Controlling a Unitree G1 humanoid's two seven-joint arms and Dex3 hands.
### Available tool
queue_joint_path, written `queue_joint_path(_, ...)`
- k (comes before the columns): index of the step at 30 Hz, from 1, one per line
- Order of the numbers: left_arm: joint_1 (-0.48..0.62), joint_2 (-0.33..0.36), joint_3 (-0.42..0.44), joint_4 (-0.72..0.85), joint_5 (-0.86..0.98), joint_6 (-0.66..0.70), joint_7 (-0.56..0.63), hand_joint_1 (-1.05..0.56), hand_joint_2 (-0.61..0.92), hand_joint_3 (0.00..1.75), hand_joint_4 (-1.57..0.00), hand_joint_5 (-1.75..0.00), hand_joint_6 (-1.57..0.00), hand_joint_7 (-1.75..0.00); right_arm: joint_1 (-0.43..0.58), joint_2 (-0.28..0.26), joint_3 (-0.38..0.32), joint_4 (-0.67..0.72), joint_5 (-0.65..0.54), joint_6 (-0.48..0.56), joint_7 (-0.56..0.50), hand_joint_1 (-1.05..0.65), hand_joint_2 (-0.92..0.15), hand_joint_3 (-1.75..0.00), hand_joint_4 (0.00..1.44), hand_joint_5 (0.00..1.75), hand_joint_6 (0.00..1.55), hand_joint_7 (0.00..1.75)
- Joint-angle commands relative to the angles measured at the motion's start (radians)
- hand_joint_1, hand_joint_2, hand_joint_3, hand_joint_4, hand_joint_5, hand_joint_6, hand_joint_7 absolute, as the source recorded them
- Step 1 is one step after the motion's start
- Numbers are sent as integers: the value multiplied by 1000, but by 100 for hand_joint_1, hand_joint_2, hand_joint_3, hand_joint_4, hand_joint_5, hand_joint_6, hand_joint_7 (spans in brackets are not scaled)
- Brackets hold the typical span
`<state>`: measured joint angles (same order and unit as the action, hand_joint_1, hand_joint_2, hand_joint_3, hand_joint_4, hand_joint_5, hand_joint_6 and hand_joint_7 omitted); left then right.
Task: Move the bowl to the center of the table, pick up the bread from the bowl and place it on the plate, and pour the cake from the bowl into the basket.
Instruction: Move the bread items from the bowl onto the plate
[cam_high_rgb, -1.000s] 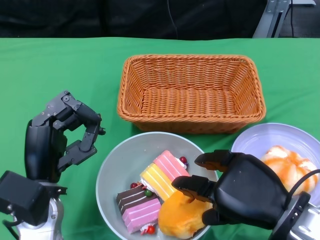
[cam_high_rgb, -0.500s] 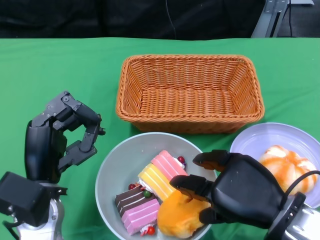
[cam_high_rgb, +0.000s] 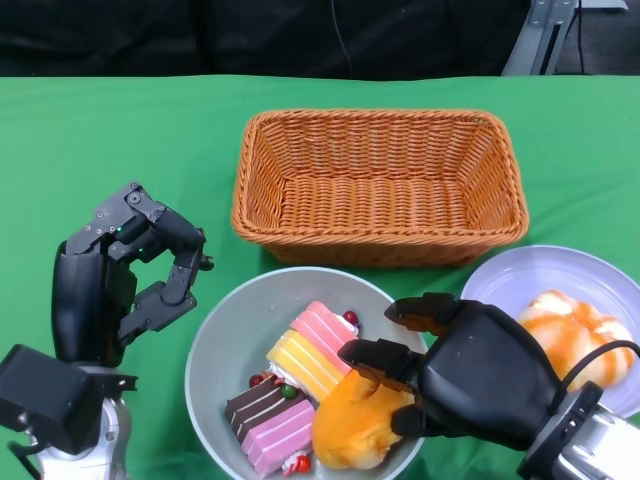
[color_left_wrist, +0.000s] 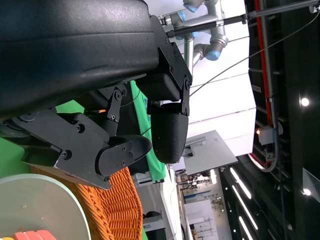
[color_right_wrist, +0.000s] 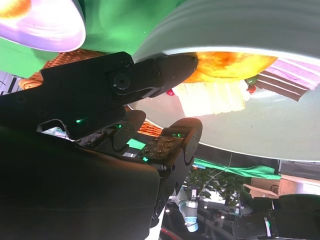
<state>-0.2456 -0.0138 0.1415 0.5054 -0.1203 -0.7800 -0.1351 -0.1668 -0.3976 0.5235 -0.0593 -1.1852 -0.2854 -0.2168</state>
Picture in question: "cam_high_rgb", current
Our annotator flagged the white orange striped bun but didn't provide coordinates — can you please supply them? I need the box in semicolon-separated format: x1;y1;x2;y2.
517;289;636;391

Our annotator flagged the orange ring doughnut bread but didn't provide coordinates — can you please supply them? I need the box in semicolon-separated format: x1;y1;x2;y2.
312;372;416;471

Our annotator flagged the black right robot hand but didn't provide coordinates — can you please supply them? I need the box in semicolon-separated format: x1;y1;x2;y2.
337;292;569;451

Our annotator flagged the grey metal stand frame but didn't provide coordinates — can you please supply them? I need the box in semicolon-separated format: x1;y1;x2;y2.
501;0;631;78

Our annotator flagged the orange wicker basket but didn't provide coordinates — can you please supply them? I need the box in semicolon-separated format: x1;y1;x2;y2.
230;108;530;269

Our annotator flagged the pink yellow layered cake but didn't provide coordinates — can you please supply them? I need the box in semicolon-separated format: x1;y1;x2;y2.
265;299;362;404

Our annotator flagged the brown pink layered cake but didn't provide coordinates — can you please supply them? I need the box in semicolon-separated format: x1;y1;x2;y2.
224;375;317;476

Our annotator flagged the white round plate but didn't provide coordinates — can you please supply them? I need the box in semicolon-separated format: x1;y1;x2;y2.
459;244;640;419

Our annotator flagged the green tablecloth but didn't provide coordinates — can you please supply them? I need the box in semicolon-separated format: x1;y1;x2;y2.
0;74;640;480

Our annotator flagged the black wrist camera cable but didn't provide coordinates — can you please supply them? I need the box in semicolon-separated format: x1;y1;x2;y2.
562;339;640;396

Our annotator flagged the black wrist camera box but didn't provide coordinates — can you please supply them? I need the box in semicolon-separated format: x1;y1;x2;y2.
0;343;100;455

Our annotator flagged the grey-green round bowl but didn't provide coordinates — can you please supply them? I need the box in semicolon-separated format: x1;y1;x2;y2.
184;266;429;480

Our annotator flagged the black backdrop cloth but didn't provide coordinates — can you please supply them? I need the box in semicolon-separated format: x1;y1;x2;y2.
0;0;532;80

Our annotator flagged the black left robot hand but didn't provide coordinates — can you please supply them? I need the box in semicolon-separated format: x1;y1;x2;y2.
51;181;216;365

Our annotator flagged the thin black cable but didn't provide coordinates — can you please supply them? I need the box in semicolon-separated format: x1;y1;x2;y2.
574;0;587;75

